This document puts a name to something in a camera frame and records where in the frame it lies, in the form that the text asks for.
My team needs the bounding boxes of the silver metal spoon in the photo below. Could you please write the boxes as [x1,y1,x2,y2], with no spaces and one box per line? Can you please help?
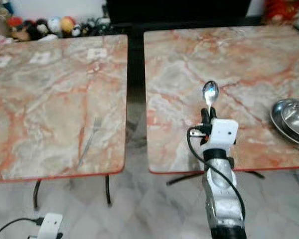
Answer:
[202,81,220,111]

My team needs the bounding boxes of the marble table without stickers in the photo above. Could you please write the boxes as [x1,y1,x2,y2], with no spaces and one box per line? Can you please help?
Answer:
[144,25,299,187]

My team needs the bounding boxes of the steel metal bowl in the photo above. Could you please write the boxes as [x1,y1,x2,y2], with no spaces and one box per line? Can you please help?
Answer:
[270,99,299,149]

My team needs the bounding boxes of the white table sticker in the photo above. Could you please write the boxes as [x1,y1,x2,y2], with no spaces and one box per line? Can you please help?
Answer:
[87,48,109,61]
[0,55,13,69]
[29,52,53,65]

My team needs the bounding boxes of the black television screen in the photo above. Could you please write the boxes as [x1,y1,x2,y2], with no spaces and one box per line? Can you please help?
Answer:
[106,0,253,24]

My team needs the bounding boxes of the silver metal fork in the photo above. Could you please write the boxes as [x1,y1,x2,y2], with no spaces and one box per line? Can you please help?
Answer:
[77,117,103,170]

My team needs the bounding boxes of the marble table with white stickers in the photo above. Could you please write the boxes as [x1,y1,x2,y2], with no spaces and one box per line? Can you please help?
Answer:
[0,34,129,208]

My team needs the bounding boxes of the large red plush toy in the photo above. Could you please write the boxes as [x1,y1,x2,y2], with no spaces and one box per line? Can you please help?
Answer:
[264,0,299,25]

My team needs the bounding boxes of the red capped plush toy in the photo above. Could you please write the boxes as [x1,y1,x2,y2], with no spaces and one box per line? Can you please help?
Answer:
[6,16,24,39]

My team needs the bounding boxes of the black green plush toy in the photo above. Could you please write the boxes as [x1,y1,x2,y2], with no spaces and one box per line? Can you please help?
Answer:
[76,17,113,37]

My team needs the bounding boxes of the dark brown plush toy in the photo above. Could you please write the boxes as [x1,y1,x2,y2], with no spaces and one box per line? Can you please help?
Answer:
[22,19,49,41]

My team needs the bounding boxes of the white blue plush toy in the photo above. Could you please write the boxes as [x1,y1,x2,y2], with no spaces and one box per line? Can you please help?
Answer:
[47,16,61,35]

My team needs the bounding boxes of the orange yellow plush toy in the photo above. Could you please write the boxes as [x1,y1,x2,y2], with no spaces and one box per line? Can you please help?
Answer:
[60,16,76,36]

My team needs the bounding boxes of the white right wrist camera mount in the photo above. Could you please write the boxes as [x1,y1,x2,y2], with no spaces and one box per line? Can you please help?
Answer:
[203,119,239,153]

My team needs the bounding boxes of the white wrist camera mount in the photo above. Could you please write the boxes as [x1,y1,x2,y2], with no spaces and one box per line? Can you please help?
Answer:
[203,119,239,153]
[37,213,63,239]

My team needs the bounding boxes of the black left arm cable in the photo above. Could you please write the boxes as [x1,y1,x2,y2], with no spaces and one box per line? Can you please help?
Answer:
[0,217,43,239]

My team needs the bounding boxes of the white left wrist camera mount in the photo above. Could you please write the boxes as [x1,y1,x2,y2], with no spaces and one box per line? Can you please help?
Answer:
[37,213,63,239]

